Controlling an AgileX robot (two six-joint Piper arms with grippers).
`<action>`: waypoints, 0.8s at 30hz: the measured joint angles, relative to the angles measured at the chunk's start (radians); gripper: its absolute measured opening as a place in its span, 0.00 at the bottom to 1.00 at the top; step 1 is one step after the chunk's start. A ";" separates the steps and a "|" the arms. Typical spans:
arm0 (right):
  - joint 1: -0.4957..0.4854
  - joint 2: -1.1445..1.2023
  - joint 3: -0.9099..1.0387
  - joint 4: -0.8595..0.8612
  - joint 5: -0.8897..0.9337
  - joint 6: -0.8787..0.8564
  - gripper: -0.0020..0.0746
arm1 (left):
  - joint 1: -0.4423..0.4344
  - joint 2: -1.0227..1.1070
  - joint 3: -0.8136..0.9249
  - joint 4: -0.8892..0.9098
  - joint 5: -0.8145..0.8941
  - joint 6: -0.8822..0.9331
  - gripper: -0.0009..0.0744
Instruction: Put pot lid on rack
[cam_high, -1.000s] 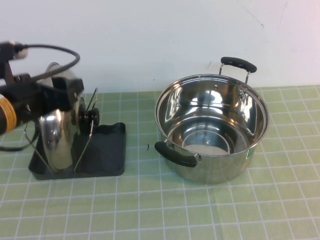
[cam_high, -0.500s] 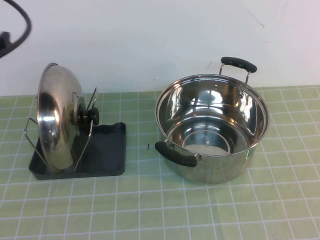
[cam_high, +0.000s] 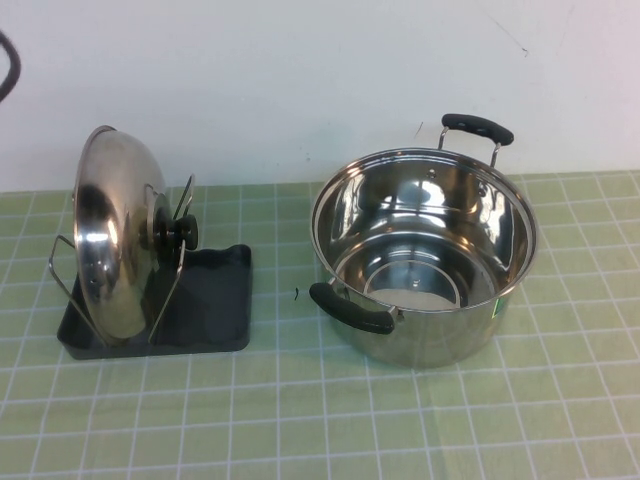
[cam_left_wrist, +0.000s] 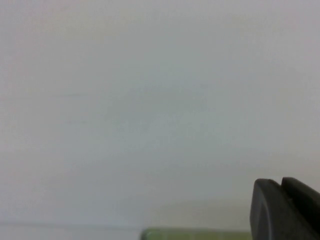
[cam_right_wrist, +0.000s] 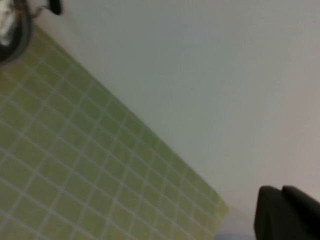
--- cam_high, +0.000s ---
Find stainless steel pot lid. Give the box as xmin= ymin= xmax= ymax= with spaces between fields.
xmin=71 ymin=124 xmax=200 ymax=346

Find black plastic drip tray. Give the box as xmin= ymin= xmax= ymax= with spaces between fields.
xmin=55 ymin=243 xmax=251 ymax=360

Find green checkered tablecloth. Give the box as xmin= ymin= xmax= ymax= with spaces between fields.
xmin=0 ymin=172 xmax=640 ymax=480

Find stainless steel pot black handles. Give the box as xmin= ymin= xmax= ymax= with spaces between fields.
xmin=308 ymin=112 xmax=539 ymax=371

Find metal wire lid rack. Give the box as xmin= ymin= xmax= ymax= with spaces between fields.
xmin=48 ymin=173 xmax=196 ymax=346

